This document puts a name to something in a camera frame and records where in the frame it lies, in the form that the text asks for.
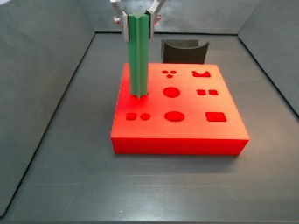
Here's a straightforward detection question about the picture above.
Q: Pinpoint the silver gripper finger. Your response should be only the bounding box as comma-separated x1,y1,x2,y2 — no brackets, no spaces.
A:
145,0,165,32
109,0,128,42

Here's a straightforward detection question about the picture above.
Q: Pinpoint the green star-shaped peg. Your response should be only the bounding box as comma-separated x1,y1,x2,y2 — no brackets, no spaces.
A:
128,12,149,98

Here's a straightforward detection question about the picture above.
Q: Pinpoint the dark grey curved block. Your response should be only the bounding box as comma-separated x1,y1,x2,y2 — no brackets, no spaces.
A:
161,39,209,64

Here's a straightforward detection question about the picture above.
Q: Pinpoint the red shape-sorting block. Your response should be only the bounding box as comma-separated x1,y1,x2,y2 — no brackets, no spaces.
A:
111,63,249,155

